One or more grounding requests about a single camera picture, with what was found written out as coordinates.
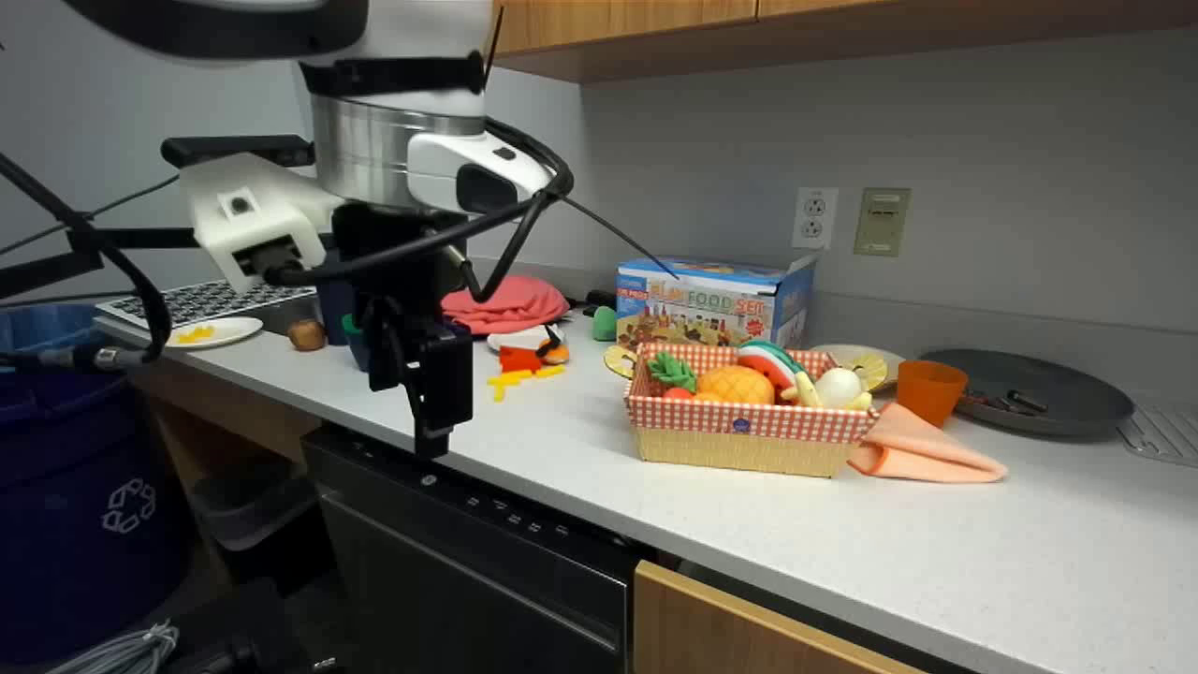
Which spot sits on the red toy fries carton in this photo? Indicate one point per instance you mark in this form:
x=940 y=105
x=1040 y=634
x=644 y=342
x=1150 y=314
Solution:
x=519 y=360

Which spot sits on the green toy vegetable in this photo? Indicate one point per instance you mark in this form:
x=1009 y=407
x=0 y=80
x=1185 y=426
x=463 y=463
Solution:
x=672 y=367

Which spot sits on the yellow toy banana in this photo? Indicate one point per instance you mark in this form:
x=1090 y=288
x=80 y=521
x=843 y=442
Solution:
x=803 y=391

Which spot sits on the blue toy food box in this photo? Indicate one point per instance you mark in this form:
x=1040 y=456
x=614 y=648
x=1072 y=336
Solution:
x=718 y=296

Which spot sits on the black stereo camera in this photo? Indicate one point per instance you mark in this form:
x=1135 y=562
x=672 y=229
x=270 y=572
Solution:
x=239 y=150

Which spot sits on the white wall outlet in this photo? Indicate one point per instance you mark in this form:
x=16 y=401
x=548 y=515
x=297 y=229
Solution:
x=814 y=218

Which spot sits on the white plate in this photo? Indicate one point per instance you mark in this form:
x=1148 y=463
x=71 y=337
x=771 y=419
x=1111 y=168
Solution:
x=239 y=330

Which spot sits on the black dishwasher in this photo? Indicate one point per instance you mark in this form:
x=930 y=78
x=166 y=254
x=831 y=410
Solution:
x=463 y=573

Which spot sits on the yellow toy slice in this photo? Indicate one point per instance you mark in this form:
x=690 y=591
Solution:
x=620 y=360

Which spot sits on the toy watermelon slice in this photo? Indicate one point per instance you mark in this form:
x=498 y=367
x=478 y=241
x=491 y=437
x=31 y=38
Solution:
x=770 y=360

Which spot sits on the yellow food piece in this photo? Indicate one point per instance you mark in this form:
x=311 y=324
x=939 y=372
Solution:
x=196 y=336

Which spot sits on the blue recycling bin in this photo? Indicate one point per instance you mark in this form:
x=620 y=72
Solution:
x=78 y=498

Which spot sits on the wooden wall cabinet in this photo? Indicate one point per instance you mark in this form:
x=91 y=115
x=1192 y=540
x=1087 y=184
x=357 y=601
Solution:
x=751 y=23

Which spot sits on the red checkered toy basket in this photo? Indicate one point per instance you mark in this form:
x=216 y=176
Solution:
x=735 y=437

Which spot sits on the yellow toy fry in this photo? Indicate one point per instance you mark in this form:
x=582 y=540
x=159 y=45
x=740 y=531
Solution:
x=519 y=381

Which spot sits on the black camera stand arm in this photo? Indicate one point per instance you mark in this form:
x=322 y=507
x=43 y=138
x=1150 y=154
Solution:
x=124 y=238

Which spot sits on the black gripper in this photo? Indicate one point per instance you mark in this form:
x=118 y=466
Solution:
x=400 y=255

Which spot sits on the red folded cloth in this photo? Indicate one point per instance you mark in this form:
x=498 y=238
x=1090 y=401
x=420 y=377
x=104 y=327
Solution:
x=512 y=300

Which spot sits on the black trash bin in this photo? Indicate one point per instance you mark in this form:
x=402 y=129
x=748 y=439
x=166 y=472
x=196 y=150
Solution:
x=247 y=511

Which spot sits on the dark grey round plate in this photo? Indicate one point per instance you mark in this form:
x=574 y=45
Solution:
x=1035 y=396

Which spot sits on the orange plastic cup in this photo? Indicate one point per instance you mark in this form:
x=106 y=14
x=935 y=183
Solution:
x=930 y=391

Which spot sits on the white toy egg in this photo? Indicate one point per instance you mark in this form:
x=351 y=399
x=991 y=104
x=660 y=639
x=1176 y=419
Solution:
x=839 y=387

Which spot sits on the brown toy ball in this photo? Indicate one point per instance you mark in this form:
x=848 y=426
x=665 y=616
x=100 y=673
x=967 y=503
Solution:
x=310 y=336

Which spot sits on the beige wall switch plate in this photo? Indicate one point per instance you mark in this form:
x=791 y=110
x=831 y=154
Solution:
x=883 y=221

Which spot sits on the orange toy fruit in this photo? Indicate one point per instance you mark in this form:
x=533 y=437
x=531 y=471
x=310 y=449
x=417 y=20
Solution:
x=735 y=384

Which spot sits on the cream toy plate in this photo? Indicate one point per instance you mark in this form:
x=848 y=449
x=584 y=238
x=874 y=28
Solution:
x=874 y=366

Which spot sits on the green toy lump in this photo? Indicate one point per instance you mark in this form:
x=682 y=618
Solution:
x=604 y=324

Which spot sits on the grey grid drying tray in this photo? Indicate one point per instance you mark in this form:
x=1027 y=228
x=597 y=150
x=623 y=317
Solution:
x=201 y=300

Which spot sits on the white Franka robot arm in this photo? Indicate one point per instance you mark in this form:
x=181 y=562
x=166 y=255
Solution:
x=400 y=138

